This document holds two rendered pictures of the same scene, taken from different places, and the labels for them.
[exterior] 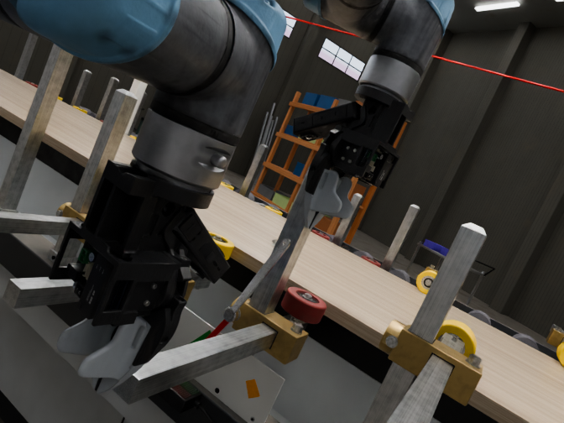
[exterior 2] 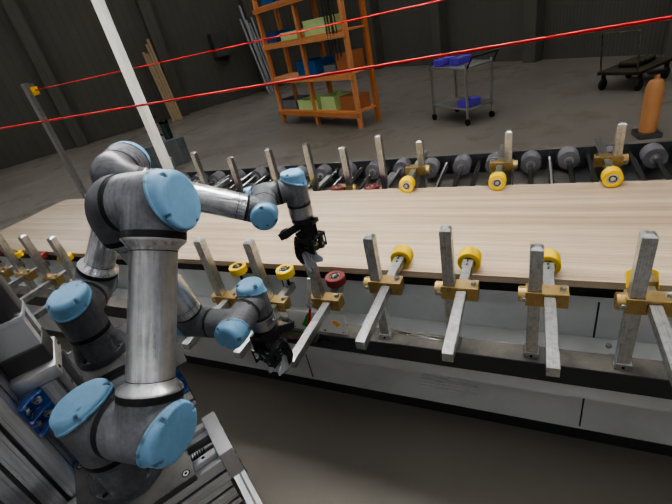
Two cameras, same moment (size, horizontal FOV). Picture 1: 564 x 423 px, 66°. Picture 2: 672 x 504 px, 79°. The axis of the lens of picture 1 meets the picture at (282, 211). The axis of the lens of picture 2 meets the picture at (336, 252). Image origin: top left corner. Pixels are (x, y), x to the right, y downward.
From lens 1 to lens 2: 0.89 m
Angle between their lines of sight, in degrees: 23
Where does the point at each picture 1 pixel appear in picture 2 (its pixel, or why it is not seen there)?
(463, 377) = (394, 287)
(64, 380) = not seen: hidden behind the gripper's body
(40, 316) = not seen: hidden behind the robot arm
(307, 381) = (361, 296)
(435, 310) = (373, 270)
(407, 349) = (373, 287)
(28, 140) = not seen: hidden behind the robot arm
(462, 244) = (367, 245)
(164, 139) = (258, 327)
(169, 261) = (278, 343)
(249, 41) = (259, 299)
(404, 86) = (306, 214)
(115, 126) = (206, 256)
